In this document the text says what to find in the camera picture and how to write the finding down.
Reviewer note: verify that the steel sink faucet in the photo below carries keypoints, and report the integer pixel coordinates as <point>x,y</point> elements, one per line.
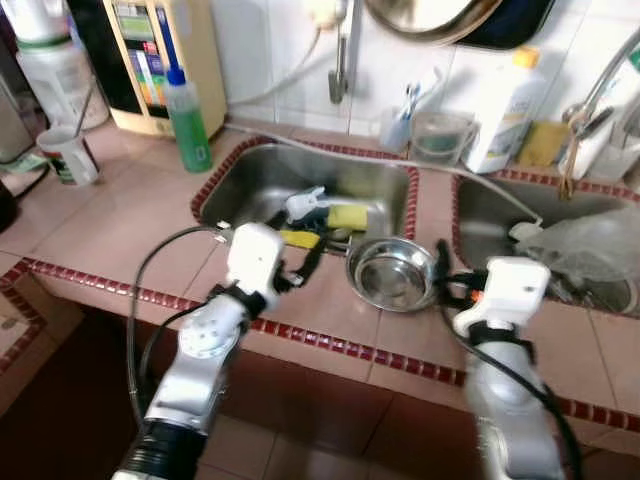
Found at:
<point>590,110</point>

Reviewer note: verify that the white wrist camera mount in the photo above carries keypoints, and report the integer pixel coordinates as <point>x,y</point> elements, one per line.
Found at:
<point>505,290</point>
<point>255,260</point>

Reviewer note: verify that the steel bowl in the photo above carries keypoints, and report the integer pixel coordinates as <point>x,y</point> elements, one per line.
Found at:
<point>395,275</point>

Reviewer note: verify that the hanging steel wok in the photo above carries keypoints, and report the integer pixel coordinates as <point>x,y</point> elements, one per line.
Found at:
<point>450,20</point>

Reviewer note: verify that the bright yellow sponge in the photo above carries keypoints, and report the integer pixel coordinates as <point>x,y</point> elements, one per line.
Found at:
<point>348,217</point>

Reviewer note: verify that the green dish soap bottle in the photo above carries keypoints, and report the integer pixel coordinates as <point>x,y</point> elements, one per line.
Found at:
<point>188,125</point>

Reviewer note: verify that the white jar green lid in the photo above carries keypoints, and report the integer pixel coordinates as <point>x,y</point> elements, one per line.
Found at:
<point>60,75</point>

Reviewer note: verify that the clear toothbrush cup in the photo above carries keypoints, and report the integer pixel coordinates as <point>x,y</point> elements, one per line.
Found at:
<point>395,132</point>

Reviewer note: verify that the white blue plastic scrubber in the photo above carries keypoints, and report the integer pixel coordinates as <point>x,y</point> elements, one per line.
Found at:
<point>305,205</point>

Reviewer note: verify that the white detergent bottle yellow cap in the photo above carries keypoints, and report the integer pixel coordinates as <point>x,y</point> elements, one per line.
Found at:
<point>505,115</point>

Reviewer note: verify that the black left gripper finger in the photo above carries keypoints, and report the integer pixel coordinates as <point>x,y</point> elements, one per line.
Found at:
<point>314,262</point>
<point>282,220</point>

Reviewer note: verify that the blue white toothbrush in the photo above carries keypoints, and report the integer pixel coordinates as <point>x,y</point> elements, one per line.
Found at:
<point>420,95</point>

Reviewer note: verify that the round steel sink strainer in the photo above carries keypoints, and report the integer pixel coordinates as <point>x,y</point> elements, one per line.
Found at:
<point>600,298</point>

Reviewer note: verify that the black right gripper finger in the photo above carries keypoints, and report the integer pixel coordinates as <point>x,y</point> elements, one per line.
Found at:
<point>444,270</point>

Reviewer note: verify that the thin white tube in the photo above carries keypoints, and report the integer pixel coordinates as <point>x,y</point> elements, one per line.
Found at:
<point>285,85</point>

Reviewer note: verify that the steel wall tap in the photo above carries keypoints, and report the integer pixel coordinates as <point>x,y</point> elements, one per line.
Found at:
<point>340,60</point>

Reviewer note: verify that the dark yellow scouring sponge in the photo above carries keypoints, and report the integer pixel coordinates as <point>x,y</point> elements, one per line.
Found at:
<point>543,145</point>

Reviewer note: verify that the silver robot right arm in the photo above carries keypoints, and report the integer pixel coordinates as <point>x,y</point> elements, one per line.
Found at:
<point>510,400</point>

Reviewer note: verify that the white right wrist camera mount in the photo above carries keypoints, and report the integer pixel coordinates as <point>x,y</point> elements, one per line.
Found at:
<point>505,290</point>

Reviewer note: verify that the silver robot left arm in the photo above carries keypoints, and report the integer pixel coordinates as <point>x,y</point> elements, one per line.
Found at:
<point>195,360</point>

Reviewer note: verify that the white printed mug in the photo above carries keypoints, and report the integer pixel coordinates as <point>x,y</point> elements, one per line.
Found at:
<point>68,158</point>

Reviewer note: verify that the beige water filter appliance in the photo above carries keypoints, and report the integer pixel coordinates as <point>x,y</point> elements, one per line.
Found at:
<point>195,60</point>

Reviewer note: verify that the yellow plastic bowl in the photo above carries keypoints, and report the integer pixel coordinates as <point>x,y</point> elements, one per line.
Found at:
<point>300,240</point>

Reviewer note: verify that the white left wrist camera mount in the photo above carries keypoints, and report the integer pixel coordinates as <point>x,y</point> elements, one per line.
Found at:
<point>255,260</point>

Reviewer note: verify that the clear plastic bag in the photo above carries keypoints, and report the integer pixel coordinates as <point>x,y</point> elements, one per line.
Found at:
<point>585,245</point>

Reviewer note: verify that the steel sink basin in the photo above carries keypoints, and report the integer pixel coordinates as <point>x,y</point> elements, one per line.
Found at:
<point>490,225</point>
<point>260,185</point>

